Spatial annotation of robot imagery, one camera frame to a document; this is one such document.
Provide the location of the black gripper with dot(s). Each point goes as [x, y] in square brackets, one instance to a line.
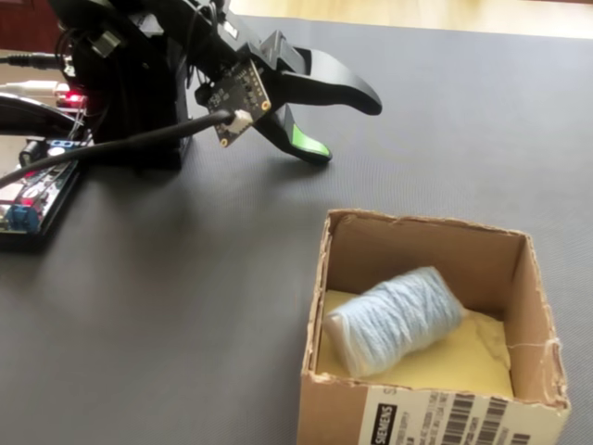
[241, 51]

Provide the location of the block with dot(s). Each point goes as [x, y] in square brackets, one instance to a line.
[394, 320]

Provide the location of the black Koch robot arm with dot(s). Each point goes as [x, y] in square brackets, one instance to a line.
[134, 92]

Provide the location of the open cardboard box with label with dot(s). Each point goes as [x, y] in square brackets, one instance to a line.
[417, 250]

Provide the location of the small board with red LED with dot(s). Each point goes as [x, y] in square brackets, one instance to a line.
[73, 98]

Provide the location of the black curved band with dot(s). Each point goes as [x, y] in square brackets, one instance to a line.
[32, 111]

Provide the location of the yellow foam pad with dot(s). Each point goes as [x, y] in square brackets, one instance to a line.
[463, 361]

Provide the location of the electronics control board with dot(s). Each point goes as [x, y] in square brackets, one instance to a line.
[46, 218]

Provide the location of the black barrel power plug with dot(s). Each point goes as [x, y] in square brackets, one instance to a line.
[28, 60]

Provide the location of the black camera circuit board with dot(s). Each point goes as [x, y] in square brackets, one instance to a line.
[236, 97]

